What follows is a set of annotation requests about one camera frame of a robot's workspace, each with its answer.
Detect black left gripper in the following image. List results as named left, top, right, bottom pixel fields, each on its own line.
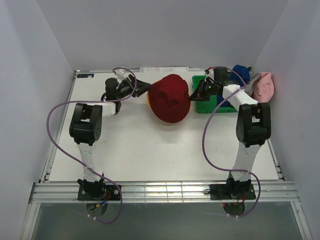
left=116, top=74, right=152, bottom=101

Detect grey bucket hat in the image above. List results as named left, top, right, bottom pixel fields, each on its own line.
left=244, top=71, right=261, bottom=96

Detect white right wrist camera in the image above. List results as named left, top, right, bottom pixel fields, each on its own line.
left=204, top=66, right=217, bottom=79

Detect green plastic tray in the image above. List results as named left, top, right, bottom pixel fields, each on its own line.
left=192, top=75, right=237, bottom=114

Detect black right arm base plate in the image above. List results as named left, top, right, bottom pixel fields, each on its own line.
left=204, top=183, right=256, bottom=200

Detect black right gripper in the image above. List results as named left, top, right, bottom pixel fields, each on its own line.
left=188, top=79, right=216, bottom=102

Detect paper sheets at back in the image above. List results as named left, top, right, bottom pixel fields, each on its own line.
left=139, top=66, right=189, bottom=73

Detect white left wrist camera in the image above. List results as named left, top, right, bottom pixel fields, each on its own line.
left=114, top=68, right=127, bottom=82

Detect dark red bucket hat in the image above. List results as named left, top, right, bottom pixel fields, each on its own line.
left=147, top=73, right=191, bottom=124

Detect yellow bucket hat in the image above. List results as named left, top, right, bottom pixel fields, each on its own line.
left=146, top=96, right=192, bottom=125

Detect pink bucket hat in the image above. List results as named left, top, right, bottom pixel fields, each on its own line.
left=252, top=72, right=275, bottom=103

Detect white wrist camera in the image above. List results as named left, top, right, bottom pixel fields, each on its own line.
left=114, top=68, right=127, bottom=82
left=204, top=66, right=217, bottom=79

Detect aluminium front rail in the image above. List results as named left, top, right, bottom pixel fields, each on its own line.
left=29, top=180, right=300, bottom=204

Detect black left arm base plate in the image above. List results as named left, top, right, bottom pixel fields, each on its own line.
left=77, top=182, right=121, bottom=201

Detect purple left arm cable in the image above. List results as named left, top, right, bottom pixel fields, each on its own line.
left=46, top=66, right=138, bottom=225

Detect blue bucket hat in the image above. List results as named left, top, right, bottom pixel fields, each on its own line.
left=220, top=64, right=250, bottom=108

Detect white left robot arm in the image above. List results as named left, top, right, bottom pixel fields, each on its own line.
left=69, top=74, right=151, bottom=200

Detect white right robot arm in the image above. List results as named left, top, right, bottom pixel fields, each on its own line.
left=189, top=66, right=271, bottom=200

